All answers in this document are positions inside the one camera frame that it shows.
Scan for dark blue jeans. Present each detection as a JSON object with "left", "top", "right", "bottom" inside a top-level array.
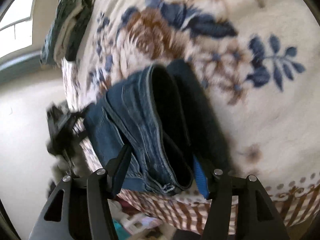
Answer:
[{"left": 84, "top": 60, "right": 231, "bottom": 196}]

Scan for floral bed blanket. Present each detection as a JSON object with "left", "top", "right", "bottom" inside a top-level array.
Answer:
[{"left": 62, "top": 0, "right": 319, "bottom": 228}]

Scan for window with white frame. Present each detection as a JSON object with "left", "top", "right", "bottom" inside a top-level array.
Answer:
[{"left": 1, "top": 0, "right": 35, "bottom": 57}]

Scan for folded dark jeans bottom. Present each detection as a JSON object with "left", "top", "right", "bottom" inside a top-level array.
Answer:
[{"left": 65, "top": 0, "right": 93, "bottom": 61}]

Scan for folded blue jeans top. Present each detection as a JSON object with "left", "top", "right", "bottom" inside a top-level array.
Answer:
[{"left": 40, "top": 0, "right": 77, "bottom": 65}]

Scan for right striped curtain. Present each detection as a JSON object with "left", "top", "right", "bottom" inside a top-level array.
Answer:
[{"left": 0, "top": 51, "right": 41, "bottom": 85}]

